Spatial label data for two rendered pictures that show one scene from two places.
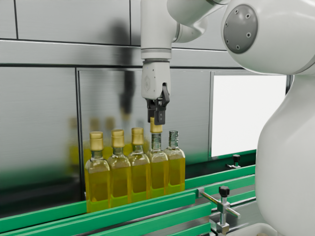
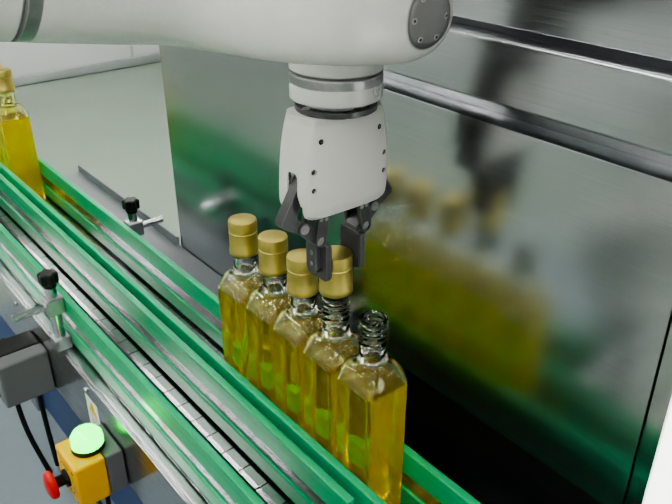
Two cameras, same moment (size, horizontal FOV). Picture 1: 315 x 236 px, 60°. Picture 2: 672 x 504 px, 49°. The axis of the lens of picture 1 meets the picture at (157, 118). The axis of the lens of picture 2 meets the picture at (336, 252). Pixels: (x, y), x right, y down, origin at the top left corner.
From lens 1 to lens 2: 0.93 m
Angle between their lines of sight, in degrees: 76
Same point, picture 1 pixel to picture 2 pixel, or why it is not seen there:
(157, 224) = (201, 456)
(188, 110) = (568, 298)
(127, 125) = (393, 239)
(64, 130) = not seen: hidden behind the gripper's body
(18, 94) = (264, 87)
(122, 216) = (228, 400)
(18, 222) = (199, 296)
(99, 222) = (203, 376)
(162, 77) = (287, 158)
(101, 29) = not seen: outside the picture
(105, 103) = not seen: hidden behind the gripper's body
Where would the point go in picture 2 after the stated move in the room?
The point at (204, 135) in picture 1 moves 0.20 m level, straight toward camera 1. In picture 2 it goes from (619, 420) to (400, 423)
